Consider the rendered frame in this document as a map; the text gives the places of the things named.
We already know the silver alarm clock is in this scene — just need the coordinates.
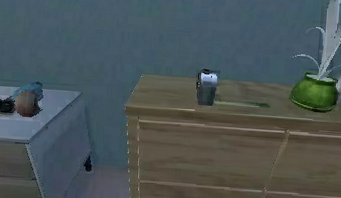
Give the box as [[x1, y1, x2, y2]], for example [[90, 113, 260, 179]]
[[194, 68, 222, 107]]

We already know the wooden chest of drawers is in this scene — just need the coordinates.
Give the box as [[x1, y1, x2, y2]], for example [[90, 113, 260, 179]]
[[117, 72, 341, 198]]

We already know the grey bedside table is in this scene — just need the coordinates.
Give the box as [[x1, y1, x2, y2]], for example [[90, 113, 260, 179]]
[[0, 85, 99, 198]]

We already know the white plant in green pot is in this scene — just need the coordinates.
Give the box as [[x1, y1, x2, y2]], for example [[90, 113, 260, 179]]
[[288, 0, 341, 115]]

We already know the small black object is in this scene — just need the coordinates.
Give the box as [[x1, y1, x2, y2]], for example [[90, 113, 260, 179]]
[[0, 97, 17, 114]]

